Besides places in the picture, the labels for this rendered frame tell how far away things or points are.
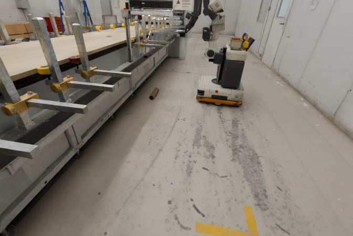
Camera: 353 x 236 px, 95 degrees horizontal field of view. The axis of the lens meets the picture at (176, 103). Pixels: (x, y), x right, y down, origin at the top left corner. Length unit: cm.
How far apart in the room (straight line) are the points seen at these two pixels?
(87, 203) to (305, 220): 152
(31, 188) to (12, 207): 12
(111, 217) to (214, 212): 70
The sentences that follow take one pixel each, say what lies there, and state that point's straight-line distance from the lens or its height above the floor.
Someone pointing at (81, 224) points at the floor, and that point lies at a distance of 144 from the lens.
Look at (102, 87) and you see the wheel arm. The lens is 103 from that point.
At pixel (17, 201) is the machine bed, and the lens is 152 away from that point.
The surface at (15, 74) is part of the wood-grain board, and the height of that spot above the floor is 90.
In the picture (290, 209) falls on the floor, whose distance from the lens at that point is 162.
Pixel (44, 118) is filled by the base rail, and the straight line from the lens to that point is 111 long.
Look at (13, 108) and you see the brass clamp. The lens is 99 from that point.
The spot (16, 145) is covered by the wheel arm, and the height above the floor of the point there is 82.
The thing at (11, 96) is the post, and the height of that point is 87.
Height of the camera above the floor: 121
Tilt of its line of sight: 29 degrees down
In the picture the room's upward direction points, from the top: 2 degrees clockwise
